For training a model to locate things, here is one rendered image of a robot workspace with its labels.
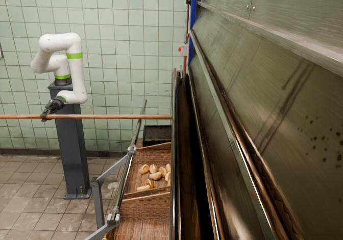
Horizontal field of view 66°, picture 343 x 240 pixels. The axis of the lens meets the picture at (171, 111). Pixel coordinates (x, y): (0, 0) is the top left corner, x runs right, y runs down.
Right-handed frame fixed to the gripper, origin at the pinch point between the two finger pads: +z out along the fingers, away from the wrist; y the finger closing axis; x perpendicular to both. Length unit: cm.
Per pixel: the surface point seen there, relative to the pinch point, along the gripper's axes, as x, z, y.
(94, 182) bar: -41, 38, 22
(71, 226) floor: 2, -14, 118
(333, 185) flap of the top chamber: -98, 139, -62
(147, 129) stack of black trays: -63, -57, 40
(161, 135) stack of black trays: -77, -48, 40
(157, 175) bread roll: -75, -8, 54
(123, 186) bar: -63, 67, 0
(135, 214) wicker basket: -63, 31, 55
